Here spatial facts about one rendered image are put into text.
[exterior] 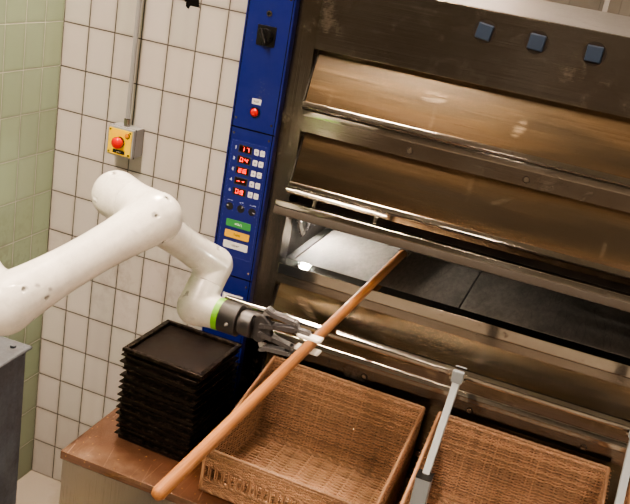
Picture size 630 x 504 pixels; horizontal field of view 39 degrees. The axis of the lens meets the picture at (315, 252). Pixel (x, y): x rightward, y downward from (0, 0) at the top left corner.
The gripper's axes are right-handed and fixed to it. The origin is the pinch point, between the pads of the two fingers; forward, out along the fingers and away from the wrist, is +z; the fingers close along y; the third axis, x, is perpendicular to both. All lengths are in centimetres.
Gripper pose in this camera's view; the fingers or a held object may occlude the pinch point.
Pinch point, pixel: (309, 343)
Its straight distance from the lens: 239.9
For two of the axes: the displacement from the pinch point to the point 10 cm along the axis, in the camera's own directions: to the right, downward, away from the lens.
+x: -3.6, 2.6, -9.0
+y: -1.7, 9.3, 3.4
